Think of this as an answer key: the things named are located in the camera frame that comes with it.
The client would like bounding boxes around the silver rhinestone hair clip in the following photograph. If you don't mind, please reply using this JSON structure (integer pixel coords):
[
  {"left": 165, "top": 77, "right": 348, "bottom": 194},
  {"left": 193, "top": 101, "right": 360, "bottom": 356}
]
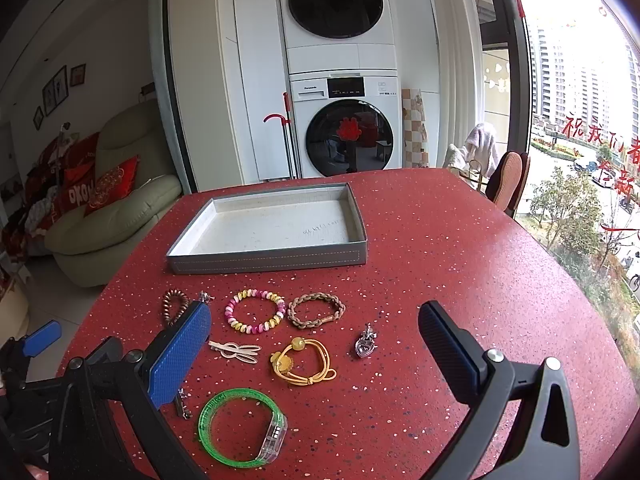
[{"left": 174, "top": 388, "right": 192, "bottom": 420}]

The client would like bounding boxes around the brown spiral hair tie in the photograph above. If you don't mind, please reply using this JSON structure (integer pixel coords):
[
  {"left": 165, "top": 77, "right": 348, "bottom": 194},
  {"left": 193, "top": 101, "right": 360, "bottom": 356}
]
[{"left": 160, "top": 288, "right": 191, "bottom": 330}]

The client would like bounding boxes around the beige bow hair clip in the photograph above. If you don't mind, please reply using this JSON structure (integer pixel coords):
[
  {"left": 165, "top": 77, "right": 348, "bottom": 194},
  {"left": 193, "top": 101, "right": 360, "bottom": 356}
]
[{"left": 207, "top": 340, "right": 262, "bottom": 365}]

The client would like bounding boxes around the pink yellow spiral bracelet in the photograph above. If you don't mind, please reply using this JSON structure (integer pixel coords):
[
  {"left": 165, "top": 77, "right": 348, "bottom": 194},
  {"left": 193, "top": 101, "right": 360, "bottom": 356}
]
[{"left": 223, "top": 288, "right": 288, "bottom": 335}]

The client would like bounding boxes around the green translucent bangle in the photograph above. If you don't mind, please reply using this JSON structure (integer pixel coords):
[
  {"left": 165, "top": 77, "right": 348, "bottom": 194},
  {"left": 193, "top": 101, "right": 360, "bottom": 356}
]
[{"left": 198, "top": 388, "right": 288, "bottom": 469}]

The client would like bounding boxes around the yellow cord bracelet with bead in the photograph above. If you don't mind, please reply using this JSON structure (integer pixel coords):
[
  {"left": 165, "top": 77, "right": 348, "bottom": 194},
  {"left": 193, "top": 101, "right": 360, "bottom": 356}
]
[{"left": 270, "top": 336, "right": 339, "bottom": 387}]

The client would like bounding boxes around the silver charm pendant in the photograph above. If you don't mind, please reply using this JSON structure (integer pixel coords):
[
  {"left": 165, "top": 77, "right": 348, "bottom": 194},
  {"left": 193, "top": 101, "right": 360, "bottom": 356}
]
[{"left": 354, "top": 323, "right": 378, "bottom": 359}]

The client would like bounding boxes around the brown braided bracelet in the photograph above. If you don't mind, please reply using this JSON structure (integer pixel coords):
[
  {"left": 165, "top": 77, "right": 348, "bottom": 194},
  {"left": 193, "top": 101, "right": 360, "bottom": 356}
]
[{"left": 286, "top": 291, "right": 347, "bottom": 331}]

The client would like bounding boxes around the pink heart bow brooch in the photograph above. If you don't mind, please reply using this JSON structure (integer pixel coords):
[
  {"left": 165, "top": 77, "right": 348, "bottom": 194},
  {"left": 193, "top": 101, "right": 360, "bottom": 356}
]
[{"left": 198, "top": 292, "right": 212, "bottom": 304}]

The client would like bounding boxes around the grey jewelry tray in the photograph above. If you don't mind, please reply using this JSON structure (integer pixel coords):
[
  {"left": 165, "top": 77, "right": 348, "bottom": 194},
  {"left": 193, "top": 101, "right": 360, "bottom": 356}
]
[{"left": 166, "top": 183, "right": 368, "bottom": 275}]

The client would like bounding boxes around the beige leather armchair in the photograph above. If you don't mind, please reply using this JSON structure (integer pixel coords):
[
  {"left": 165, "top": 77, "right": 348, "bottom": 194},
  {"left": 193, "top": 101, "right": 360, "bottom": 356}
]
[{"left": 44, "top": 100, "right": 182, "bottom": 287}]

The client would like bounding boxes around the red embroidered cushion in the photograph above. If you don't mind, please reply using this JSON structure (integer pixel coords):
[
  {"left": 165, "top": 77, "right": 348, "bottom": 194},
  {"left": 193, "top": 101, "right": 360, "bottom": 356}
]
[{"left": 85, "top": 156, "right": 140, "bottom": 217}]

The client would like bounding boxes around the red text cushion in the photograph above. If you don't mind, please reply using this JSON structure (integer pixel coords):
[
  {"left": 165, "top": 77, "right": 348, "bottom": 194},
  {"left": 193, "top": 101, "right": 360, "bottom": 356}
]
[{"left": 52, "top": 132, "right": 100, "bottom": 221}]

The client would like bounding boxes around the brown wooden chair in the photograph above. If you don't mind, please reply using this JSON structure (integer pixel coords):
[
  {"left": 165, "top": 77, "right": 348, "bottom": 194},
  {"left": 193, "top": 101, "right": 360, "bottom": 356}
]
[{"left": 485, "top": 151, "right": 530, "bottom": 218}]

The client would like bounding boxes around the white cloth on chair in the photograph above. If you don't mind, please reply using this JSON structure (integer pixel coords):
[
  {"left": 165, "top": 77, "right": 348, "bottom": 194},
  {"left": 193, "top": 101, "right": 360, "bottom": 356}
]
[{"left": 464, "top": 124, "right": 500, "bottom": 178}]

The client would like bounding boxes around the checkered folded board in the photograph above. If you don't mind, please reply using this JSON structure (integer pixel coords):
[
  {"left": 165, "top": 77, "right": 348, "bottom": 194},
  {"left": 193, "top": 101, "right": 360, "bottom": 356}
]
[{"left": 401, "top": 88, "right": 430, "bottom": 168}]

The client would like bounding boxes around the lower white washing machine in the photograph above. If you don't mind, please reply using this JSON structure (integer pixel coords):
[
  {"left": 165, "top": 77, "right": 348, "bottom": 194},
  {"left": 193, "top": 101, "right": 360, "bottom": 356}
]
[{"left": 290, "top": 70, "right": 402, "bottom": 179}]

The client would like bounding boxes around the white curtain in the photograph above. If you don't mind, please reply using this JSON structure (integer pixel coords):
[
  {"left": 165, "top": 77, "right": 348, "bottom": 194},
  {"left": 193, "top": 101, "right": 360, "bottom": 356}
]
[{"left": 432, "top": 0, "right": 485, "bottom": 166}]

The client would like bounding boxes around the upper white dryer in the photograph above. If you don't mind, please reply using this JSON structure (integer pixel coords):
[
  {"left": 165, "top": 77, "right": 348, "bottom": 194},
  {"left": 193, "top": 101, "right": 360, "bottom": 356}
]
[{"left": 280, "top": 0, "right": 397, "bottom": 74}]

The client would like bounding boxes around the large framed wall picture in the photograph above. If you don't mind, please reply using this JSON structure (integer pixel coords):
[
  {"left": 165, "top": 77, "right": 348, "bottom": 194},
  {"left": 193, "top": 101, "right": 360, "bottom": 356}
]
[{"left": 42, "top": 65, "right": 68, "bottom": 117}]

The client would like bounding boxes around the small framed wall picture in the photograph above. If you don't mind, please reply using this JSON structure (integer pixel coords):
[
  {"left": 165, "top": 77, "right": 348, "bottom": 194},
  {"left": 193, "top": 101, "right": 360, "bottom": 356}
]
[{"left": 68, "top": 64, "right": 87, "bottom": 87}]

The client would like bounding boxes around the red handled mop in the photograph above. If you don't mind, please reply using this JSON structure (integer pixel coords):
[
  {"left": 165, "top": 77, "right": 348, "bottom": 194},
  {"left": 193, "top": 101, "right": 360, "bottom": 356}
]
[{"left": 262, "top": 92, "right": 298, "bottom": 180}]

